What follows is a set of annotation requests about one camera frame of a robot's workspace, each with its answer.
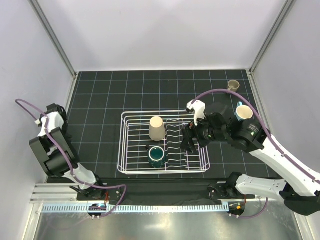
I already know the aluminium frame post left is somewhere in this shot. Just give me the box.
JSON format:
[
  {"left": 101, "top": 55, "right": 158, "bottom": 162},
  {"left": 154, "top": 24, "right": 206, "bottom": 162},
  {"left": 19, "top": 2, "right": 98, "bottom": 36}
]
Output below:
[{"left": 28, "top": 0, "right": 77, "bottom": 79}]

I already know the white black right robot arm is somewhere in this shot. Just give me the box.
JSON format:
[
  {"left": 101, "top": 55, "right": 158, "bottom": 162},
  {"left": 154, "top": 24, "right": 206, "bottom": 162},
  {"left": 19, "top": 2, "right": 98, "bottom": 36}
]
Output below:
[{"left": 180, "top": 100, "right": 320, "bottom": 216}]

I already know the perforated metal cable duct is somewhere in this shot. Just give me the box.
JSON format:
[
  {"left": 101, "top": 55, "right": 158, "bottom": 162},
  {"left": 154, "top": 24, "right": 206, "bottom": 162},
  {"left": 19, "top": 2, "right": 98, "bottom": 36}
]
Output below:
[{"left": 41, "top": 202, "right": 229, "bottom": 216}]

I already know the blue mug cream inside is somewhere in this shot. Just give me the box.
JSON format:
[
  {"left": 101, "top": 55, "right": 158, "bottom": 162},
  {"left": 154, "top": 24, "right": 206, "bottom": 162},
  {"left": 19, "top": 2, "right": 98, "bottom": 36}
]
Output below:
[{"left": 234, "top": 101, "right": 254, "bottom": 122}]

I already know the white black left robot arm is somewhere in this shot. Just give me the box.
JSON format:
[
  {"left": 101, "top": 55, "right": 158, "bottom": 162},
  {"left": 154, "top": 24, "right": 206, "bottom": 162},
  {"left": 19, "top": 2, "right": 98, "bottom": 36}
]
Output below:
[{"left": 29, "top": 103, "right": 106, "bottom": 201}]

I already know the aluminium frame post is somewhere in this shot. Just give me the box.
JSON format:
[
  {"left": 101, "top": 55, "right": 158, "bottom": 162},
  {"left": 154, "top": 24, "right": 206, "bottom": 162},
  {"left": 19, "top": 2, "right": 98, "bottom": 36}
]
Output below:
[
  {"left": 248, "top": 0, "right": 296, "bottom": 75},
  {"left": 28, "top": 0, "right": 77, "bottom": 79}
]

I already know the white wire dish rack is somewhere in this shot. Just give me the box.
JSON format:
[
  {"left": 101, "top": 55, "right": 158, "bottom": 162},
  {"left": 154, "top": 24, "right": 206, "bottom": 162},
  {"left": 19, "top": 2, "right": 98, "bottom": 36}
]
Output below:
[{"left": 117, "top": 110, "right": 211, "bottom": 175}]

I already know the beige paper cup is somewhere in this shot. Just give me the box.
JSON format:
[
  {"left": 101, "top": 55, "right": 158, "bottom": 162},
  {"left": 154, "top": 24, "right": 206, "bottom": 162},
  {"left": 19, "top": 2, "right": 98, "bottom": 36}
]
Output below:
[{"left": 149, "top": 116, "right": 166, "bottom": 141}]

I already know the aluminium frame post right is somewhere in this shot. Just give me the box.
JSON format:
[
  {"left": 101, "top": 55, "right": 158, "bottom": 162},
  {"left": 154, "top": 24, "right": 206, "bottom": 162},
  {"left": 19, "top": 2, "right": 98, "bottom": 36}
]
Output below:
[{"left": 248, "top": 0, "right": 296, "bottom": 75}]

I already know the black grid mat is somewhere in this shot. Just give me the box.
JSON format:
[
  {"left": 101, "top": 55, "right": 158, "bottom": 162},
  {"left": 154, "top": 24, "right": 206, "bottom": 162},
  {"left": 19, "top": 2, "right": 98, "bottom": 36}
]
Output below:
[{"left": 68, "top": 70, "right": 281, "bottom": 179}]

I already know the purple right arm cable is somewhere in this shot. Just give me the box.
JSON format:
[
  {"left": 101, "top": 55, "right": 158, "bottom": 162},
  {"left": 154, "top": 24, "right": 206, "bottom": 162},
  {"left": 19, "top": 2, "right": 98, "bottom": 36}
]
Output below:
[{"left": 186, "top": 88, "right": 320, "bottom": 220}]

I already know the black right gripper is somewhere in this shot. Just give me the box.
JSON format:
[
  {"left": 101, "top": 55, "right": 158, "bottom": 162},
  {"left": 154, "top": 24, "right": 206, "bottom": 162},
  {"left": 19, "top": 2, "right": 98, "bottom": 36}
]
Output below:
[{"left": 179, "top": 112, "right": 228, "bottom": 154}]

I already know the small beige mug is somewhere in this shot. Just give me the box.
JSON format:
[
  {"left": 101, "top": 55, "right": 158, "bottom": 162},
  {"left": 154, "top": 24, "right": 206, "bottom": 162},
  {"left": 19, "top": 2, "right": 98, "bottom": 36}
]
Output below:
[{"left": 227, "top": 79, "right": 240, "bottom": 92}]

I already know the dark green mug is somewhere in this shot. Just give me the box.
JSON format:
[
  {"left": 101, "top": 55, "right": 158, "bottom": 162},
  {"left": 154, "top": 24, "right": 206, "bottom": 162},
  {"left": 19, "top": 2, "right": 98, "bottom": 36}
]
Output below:
[{"left": 145, "top": 145, "right": 166, "bottom": 168}]

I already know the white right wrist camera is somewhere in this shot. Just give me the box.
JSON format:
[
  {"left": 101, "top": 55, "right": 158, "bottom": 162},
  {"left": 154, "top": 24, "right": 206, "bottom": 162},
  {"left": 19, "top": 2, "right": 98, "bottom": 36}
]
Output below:
[{"left": 186, "top": 100, "right": 206, "bottom": 126}]

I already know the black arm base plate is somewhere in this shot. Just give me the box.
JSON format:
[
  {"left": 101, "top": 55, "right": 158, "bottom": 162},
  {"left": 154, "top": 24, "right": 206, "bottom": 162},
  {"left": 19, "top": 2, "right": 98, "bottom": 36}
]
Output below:
[{"left": 71, "top": 178, "right": 245, "bottom": 205}]

